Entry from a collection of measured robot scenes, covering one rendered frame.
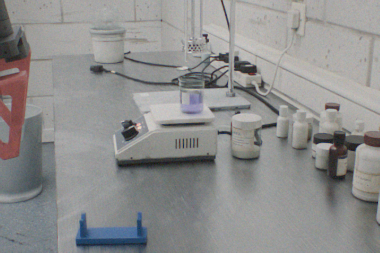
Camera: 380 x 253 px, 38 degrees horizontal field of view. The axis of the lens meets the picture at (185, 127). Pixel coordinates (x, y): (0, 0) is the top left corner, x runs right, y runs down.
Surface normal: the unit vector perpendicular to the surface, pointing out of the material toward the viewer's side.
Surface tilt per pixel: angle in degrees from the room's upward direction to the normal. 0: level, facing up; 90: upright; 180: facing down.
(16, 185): 94
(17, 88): 111
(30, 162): 94
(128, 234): 0
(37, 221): 0
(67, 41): 90
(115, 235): 0
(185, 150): 90
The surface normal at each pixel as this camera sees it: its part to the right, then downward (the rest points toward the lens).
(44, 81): 0.23, 0.29
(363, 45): -0.97, 0.07
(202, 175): 0.00, -0.96
